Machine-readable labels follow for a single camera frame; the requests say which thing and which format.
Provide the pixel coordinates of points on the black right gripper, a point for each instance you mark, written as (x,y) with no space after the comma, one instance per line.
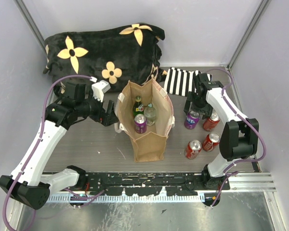
(206,111)

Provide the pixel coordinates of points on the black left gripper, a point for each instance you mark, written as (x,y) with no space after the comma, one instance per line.
(106,118)

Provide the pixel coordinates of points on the green Perrier glass bottle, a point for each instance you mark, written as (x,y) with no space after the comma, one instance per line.
(138,107)

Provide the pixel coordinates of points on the purple fanta can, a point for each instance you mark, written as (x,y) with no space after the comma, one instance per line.
(140,124)
(192,119)

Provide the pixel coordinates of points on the clear Chang soda bottle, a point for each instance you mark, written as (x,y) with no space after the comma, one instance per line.
(150,114)

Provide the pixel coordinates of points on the tan canvas tote bag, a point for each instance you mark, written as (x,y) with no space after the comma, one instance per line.
(149,146)

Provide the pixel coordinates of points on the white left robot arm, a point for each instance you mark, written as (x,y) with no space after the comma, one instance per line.
(26,183)

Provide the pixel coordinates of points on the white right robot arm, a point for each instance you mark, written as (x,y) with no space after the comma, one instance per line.
(239,139)

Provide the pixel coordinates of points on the purple Fanta can front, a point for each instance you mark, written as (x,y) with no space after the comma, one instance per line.
(192,119)

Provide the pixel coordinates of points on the black white striped cloth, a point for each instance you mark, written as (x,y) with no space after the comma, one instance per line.
(181,82)

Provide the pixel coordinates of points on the red cola can rear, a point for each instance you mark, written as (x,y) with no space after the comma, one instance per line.
(211,122)

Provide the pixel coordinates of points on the red cola can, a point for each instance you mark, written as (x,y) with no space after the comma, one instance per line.
(211,122)
(193,148)
(211,141)

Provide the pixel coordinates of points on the red cola can right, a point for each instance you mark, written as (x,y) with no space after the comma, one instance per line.
(211,141)

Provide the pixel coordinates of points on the red cola can front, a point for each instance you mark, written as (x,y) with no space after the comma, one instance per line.
(193,148)

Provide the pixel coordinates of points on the black floral plush blanket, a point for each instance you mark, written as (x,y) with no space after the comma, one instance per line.
(118,55)

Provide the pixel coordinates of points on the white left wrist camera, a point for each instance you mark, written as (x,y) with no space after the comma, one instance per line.
(98,90)

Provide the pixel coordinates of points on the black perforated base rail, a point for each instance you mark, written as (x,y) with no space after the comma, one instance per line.
(146,184)

